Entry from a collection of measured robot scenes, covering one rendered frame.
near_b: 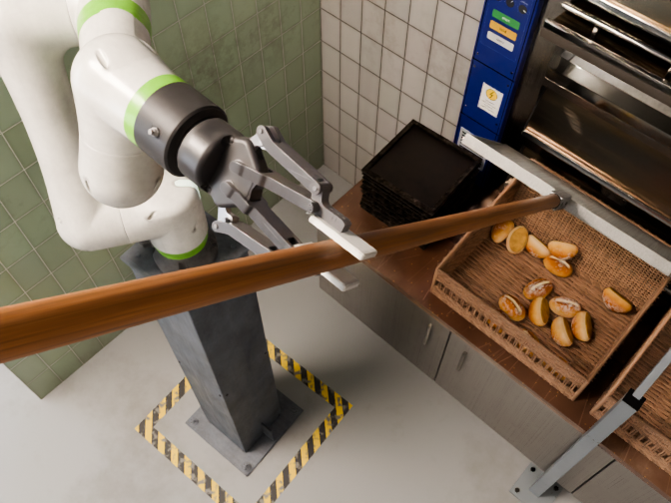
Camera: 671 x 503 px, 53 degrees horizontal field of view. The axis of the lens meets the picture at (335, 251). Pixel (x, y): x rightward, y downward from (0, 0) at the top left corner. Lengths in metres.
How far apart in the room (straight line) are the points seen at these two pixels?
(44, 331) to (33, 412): 2.51
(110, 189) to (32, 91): 0.45
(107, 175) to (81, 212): 0.53
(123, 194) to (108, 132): 0.09
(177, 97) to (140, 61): 0.07
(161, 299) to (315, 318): 2.38
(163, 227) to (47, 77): 0.35
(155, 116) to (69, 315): 0.38
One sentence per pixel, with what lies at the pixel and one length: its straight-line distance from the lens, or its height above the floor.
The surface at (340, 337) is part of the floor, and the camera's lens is 2.79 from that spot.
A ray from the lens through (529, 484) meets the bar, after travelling 2.69.
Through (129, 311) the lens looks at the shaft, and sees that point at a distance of 0.45.
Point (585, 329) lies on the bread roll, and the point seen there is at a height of 0.65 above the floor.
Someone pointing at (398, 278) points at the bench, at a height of 0.58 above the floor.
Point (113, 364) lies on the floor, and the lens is 2.88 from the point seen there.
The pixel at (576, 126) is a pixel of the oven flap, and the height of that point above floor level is 1.03.
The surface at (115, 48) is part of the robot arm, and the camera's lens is 0.82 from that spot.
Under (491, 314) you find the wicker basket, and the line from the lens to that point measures 2.10.
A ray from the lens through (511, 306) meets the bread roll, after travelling 2.20.
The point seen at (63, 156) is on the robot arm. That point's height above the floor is 1.56.
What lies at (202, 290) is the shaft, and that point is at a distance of 0.50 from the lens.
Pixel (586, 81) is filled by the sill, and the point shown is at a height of 1.18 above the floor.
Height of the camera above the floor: 2.53
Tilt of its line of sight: 58 degrees down
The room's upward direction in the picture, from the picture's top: straight up
